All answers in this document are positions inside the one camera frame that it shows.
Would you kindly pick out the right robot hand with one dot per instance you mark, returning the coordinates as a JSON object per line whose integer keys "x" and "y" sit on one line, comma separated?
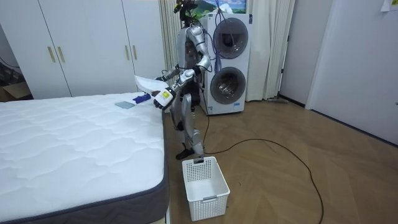
{"x": 160, "y": 78}

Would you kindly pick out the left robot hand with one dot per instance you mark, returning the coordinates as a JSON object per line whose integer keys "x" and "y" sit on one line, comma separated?
{"x": 163, "y": 97}

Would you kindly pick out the white cloth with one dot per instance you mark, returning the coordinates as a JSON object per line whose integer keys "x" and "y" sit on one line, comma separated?
{"x": 148, "y": 84}

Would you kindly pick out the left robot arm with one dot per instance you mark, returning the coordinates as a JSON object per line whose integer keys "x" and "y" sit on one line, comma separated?
{"x": 201, "y": 63}

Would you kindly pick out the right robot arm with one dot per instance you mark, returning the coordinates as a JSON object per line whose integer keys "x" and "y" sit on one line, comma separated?
{"x": 170, "y": 74}

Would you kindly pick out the blue cloth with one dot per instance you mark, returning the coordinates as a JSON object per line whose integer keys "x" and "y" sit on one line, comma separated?
{"x": 141, "y": 98}

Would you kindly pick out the robot legs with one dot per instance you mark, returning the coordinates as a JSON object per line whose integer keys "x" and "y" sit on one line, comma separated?
{"x": 186, "y": 115}

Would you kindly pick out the grey-blue folded cloth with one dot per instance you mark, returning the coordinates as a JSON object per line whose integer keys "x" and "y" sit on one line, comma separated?
{"x": 124, "y": 104}

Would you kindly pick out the robot body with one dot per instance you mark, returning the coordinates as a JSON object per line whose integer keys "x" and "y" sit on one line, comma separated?
{"x": 186, "y": 46}

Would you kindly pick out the cream curtain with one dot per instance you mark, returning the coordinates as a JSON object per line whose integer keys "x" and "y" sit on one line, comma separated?
{"x": 267, "y": 49}
{"x": 169, "y": 34}

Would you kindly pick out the white washing machine tower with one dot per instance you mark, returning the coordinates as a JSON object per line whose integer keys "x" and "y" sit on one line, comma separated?
{"x": 230, "y": 62}

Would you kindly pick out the white wardrobe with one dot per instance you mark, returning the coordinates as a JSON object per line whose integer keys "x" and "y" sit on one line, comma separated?
{"x": 90, "y": 43}

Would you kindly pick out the white plastic laundry basket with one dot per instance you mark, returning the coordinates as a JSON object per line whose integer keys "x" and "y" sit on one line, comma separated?
{"x": 205, "y": 188}

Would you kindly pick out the grey bed with white mattress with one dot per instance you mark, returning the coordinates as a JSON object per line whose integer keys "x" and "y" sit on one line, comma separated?
{"x": 77, "y": 149}

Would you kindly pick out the floor brush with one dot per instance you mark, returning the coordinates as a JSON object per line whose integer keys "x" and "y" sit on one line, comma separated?
{"x": 277, "y": 100}

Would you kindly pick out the cardboard box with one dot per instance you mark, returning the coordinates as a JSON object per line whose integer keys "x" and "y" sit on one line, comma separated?
{"x": 14, "y": 91}

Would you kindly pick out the black rack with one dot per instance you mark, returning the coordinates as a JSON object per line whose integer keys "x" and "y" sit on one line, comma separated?
{"x": 9, "y": 74}

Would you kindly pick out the white door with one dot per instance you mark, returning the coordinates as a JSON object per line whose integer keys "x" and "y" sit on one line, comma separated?
{"x": 357, "y": 68}

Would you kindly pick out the landscape wall poster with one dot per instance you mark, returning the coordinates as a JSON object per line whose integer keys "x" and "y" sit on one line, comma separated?
{"x": 217, "y": 4}

